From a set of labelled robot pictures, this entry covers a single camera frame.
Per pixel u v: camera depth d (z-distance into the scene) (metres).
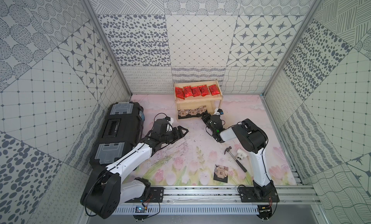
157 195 0.73
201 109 1.05
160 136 0.65
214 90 0.91
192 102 0.89
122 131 0.79
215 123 0.80
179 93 0.90
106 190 0.40
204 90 0.91
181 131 0.75
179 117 1.04
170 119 0.80
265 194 0.64
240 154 0.85
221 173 0.82
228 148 0.90
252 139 0.58
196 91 0.91
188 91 0.90
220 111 0.95
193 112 1.07
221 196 0.76
